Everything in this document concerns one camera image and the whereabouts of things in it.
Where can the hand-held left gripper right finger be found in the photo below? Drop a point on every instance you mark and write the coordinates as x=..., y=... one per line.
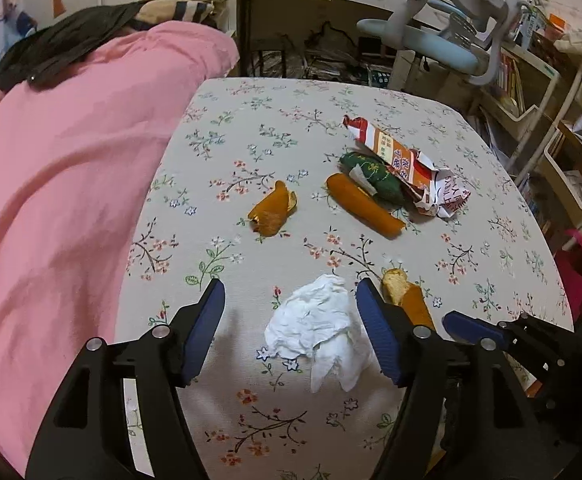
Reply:
x=378, y=330

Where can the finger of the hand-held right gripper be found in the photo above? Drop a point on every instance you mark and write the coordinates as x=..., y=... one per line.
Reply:
x=536, y=337
x=473, y=327

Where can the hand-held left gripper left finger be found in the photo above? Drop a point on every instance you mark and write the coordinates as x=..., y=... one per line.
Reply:
x=203, y=330

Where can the long orange peel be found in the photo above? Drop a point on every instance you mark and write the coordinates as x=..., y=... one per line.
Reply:
x=406, y=295

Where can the white tissue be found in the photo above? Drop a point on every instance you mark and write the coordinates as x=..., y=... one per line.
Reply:
x=316, y=320

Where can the pink bag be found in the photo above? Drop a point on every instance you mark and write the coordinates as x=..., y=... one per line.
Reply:
x=571, y=265

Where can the curled orange peel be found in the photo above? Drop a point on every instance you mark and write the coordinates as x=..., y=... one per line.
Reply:
x=271, y=210

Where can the green patterned packet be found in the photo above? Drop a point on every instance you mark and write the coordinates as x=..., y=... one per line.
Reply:
x=376, y=172

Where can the white book trolley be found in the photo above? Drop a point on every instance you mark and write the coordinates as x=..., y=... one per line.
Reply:
x=516, y=114
x=563, y=180

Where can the crumpled orange white snack wrapper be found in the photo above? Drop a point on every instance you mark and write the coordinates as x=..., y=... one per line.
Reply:
x=396, y=155

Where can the floral tablecloth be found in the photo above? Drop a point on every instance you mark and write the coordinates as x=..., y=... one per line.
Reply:
x=281, y=160

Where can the stack of papers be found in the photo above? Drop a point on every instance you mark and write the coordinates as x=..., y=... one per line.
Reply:
x=491, y=130

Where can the pink blanket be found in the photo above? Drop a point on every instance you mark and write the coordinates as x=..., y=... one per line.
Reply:
x=61, y=185

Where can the row of upright books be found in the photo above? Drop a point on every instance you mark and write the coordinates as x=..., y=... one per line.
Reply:
x=511, y=77

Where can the clear storage bag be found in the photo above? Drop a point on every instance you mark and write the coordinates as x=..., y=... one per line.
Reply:
x=336, y=60
x=276, y=62

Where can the blue grey desk chair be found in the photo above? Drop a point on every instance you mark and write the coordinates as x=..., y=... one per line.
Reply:
x=431, y=40

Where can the beige cloth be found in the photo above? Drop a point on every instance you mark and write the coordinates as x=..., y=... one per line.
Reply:
x=581, y=40

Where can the large upright books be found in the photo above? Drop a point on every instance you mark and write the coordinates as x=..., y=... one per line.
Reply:
x=536, y=20

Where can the beige dark striped pillow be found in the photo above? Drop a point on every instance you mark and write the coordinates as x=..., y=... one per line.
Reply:
x=181, y=10

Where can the black jacket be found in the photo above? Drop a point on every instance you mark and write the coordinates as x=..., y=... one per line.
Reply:
x=56, y=45

